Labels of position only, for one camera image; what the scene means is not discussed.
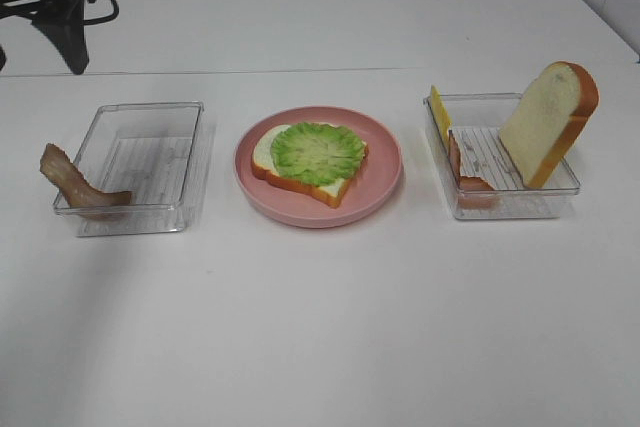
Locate brown bacon strip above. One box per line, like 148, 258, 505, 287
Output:
40, 143, 133, 208

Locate white bread slice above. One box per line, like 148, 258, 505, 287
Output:
251, 124, 369, 208

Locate green lettuce leaf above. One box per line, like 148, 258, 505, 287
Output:
270, 122, 366, 186

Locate yellow cheese slice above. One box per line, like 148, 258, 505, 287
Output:
429, 85, 452, 149

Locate pink bacon strip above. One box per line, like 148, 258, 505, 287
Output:
447, 129, 498, 210

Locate clear plastic left tray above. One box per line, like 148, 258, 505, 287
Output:
53, 102, 215, 237

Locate clear plastic tray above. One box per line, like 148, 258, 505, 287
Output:
423, 93, 580, 220
53, 102, 215, 237

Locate pink round plate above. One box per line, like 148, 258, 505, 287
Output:
234, 106, 403, 228

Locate clear plastic right tray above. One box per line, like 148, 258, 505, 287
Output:
423, 93, 580, 220

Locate upright bread slice right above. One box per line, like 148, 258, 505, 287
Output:
499, 61, 599, 189

